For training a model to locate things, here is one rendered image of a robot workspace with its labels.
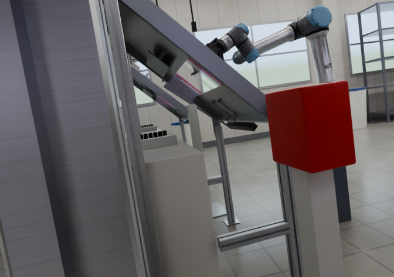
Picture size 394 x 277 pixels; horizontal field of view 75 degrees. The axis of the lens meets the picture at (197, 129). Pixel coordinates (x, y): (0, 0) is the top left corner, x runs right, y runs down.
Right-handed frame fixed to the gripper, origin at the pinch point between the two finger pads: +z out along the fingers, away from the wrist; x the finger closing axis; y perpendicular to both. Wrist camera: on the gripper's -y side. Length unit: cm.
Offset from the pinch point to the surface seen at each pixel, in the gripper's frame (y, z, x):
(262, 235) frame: -58, 27, 41
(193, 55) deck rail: 4.9, 6.7, 37.9
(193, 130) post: -30, 10, -56
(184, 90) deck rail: -3.8, 2.6, -30.0
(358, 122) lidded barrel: -248, -258, -260
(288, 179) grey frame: -50, 8, 41
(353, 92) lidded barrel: -198, -281, -259
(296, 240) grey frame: -69, 19, 41
